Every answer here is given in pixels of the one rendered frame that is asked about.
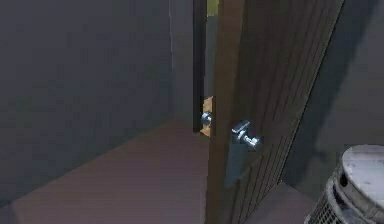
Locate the brown wooden room door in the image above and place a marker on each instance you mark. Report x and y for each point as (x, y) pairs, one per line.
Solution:
(266, 83)

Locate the dark door frame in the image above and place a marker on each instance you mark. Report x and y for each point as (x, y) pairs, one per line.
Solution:
(199, 63)

